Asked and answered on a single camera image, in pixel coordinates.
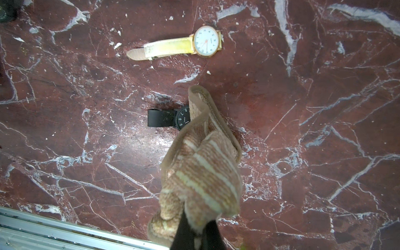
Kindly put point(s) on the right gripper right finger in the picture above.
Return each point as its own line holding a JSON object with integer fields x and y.
{"x": 211, "y": 238}

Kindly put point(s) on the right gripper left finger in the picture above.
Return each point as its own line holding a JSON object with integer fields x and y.
{"x": 184, "y": 238}

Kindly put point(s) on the beige striped cloth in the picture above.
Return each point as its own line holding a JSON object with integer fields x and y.
{"x": 199, "y": 174}

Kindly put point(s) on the small olive watch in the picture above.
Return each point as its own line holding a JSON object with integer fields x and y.
{"x": 177, "y": 118}

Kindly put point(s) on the cream strap watch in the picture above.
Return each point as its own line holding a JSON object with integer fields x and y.
{"x": 205, "y": 42}

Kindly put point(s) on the aluminium front rail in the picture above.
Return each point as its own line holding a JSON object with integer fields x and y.
{"x": 26, "y": 231}

